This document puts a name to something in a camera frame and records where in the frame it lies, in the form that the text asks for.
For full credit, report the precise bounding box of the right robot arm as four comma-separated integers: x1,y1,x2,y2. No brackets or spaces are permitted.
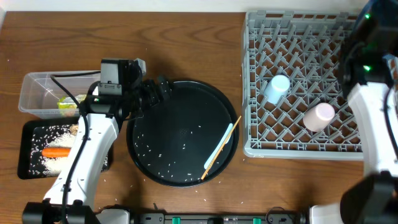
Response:
306,0,397,224

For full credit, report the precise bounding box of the white rice pile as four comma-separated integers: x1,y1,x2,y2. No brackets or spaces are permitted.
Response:
28,124,76,178

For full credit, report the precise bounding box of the yellow green snack wrapper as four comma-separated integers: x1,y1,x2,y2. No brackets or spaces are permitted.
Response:
57,96,78,116

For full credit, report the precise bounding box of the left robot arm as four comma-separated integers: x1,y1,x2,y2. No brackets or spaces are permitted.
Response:
22,58,172,223

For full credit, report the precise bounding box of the grey dishwasher rack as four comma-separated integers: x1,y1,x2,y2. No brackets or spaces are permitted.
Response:
241,11,363,161

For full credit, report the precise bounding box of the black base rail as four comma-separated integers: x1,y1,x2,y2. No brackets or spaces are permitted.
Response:
96,203,312,224

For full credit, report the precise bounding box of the light blue cup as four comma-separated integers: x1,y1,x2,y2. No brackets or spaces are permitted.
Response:
264,75,290,105

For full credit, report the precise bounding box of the black rectangular tray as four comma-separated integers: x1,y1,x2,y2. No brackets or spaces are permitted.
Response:
17,116,114,180

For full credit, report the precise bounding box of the pink cup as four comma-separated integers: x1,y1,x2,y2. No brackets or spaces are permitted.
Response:
303,103,335,132

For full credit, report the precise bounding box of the clear plastic bin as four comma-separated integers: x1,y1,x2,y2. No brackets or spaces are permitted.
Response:
19,71,100,119

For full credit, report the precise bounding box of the orange carrot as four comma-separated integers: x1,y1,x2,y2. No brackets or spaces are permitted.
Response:
42,147,71,158

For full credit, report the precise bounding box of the wooden chopstick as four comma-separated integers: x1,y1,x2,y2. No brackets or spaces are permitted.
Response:
200,116,241,180

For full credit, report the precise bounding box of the round black serving tray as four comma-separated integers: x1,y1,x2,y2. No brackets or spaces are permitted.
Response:
126,81,239,187

